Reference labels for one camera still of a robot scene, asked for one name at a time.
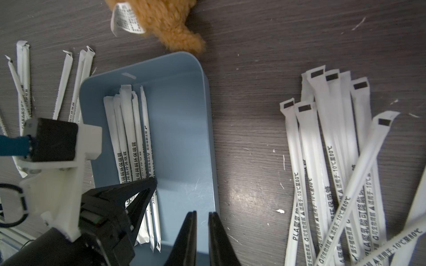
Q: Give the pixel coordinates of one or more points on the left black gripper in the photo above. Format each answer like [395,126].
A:
[109,221]

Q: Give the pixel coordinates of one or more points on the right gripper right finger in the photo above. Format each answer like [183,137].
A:
[221,252]

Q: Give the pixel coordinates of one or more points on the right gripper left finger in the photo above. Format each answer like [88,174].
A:
[185,248]

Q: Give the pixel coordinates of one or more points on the pile straw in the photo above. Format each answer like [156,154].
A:
[63,83]
[379,130]

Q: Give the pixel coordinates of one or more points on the blue plastic storage tray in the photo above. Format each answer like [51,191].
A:
[179,109]

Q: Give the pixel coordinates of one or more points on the brown teddy bear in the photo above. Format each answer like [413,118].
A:
[166,20]

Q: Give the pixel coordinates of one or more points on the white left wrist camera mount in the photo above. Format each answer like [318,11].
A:
[55,167]

